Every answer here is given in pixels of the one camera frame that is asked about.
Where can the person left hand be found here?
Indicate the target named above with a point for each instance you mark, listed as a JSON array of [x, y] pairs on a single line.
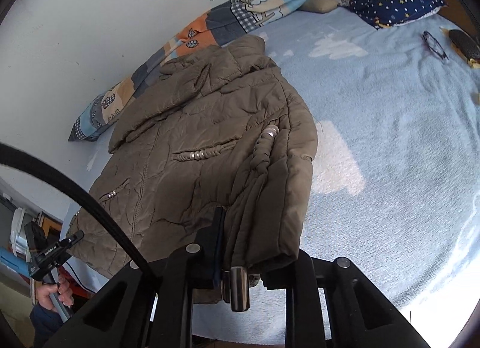
[[62, 288]]

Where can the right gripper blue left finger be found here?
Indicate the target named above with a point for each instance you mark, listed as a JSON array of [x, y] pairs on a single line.
[[137, 310]]

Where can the black patterned glasses case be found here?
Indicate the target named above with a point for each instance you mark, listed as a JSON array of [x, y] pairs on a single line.
[[464, 44]]

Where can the patchwork rolled blanket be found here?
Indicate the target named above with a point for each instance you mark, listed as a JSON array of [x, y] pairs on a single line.
[[219, 26]]

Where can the navy star pillow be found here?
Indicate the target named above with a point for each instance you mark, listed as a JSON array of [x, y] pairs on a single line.
[[383, 14]]

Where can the purple frame eyeglasses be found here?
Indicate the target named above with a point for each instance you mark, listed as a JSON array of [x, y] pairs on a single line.
[[434, 46]]

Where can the yellow orange floral cloth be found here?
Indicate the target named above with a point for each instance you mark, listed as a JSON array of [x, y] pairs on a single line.
[[471, 63]]

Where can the beige small cushion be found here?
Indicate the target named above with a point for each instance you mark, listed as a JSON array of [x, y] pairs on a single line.
[[319, 6]]

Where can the light blue cloud bedsheet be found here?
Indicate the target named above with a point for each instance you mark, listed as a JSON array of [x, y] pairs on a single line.
[[395, 178]]

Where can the brown puffer jacket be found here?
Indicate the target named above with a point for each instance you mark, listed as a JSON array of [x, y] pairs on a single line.
[[222, 128]]

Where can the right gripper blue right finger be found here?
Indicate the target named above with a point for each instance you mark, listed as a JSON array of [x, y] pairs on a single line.
[[333, 304]]

